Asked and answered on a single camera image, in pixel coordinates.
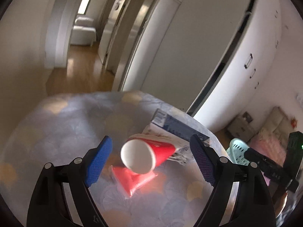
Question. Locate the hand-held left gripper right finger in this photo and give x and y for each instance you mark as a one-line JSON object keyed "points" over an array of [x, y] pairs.
{"points": [[203, 163]]}

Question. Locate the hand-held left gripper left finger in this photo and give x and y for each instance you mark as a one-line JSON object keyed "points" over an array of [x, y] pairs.
{"points": [[99, 162]]}

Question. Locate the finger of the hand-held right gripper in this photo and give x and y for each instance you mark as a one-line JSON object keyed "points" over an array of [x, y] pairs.
{"points": [[255, 158]]}

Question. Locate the light teal plastic basket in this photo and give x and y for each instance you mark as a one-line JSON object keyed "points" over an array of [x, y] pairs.
{"points": [[236, 151]]}

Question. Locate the red paper cup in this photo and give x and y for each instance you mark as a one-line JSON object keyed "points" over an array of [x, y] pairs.
{"points": [[163, 150]]}

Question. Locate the pink bedding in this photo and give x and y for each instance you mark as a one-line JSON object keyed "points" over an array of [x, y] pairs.
{"points": [[269, 146]]}

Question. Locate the white milk carton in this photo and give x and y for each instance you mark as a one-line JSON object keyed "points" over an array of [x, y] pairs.
{"points": [[180, 146]]}

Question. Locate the beige nightstand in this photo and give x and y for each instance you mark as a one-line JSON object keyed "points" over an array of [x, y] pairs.
{"points": [[240, 126]]}

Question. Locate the red flat packet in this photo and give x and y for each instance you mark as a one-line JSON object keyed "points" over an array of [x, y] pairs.
{"points": [[131, 179]]}

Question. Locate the small dark framed object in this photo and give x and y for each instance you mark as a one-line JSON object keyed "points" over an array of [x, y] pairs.
{"points": [[247, 116]]}

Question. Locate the dark blue carton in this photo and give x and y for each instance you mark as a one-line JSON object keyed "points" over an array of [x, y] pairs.
{"points": [[180, 126]]}

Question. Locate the white wardrobe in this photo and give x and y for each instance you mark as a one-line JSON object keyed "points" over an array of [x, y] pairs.
{"points": [[248, 40]]}

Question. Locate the white bed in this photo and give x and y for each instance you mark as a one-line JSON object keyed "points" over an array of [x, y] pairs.
{"points": [[82, 32]]}

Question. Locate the window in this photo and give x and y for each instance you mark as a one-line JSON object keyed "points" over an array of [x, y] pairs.
{"points": [[85, 2]]}

